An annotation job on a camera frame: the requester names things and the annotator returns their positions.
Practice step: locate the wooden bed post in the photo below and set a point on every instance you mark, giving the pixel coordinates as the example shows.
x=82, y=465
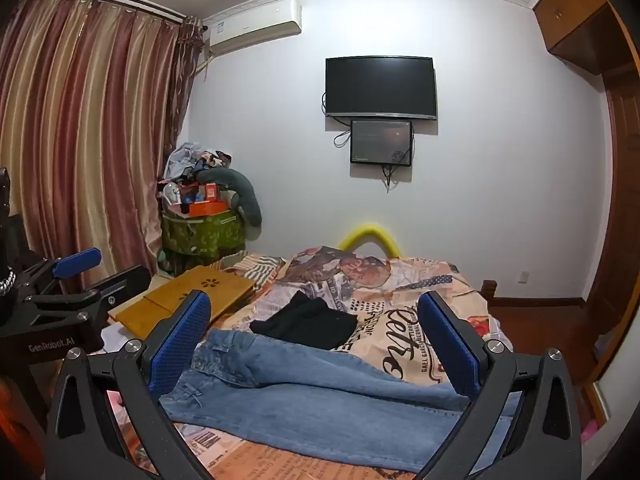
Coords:
x=489, y=292

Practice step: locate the orange box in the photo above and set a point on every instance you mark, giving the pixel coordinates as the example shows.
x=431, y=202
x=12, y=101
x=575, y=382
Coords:
x=202, y=208

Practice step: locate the black cloth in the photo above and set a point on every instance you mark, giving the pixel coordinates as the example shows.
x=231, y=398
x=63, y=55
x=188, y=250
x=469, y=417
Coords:
x=305, y=322

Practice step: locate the wooden lap desk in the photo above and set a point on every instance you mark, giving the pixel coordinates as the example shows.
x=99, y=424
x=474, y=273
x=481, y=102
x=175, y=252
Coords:
x=200, y=285

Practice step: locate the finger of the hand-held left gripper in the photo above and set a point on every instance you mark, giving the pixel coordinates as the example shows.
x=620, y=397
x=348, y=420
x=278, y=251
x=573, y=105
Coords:
x=77, y=262
x=122, y=282

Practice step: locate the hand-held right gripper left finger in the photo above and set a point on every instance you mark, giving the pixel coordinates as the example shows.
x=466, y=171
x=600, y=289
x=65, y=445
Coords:
x=184, y=345

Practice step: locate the pink item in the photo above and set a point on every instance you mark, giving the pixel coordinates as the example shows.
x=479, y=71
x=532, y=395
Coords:
x=595, y=430

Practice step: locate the grey tube pillow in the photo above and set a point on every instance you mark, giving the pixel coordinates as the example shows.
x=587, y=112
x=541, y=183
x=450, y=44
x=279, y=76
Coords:
x=247, y=195

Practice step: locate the striped red curtain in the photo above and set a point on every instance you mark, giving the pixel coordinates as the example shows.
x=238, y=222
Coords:
x=85, y=135

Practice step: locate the white wardrobe door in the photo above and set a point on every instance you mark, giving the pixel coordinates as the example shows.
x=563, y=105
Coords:
x=620, y=370

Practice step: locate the small wall monitor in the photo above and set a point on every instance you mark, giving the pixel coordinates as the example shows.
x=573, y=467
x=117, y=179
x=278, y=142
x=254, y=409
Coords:
x=381, y=142

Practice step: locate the striped cloth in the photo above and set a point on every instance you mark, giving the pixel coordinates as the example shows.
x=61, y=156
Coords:
x=260, y=270

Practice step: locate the white air conditioner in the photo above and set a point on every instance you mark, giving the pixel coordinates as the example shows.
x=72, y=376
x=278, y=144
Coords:
x=250, y=27

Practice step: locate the wooden overhead cabinet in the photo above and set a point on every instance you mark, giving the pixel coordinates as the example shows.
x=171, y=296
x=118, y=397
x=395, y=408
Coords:
x=575, y=15

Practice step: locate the blue jeans pants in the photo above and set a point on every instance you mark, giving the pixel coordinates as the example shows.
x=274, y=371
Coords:
x=300, y=400

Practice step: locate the green storage bag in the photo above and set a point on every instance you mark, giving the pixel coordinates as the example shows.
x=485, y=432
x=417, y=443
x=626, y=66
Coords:
x=205, y=235

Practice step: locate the pile of clothes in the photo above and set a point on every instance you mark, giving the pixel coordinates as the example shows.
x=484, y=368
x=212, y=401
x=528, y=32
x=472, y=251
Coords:
x=192, y=160

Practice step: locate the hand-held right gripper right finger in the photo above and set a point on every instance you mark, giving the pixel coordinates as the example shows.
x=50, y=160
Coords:
x=450, y=347

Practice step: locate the printed blanket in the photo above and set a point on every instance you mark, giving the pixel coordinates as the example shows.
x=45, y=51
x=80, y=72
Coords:
x=390, y=320

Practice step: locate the large wall television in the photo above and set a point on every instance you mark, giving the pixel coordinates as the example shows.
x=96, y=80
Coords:
x=380, y=87

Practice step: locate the wooden door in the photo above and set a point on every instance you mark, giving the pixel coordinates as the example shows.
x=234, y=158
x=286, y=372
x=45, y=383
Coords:
x=617, y=210

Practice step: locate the yellow foam tube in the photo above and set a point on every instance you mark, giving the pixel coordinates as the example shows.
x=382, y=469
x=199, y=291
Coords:
x=370, y=232

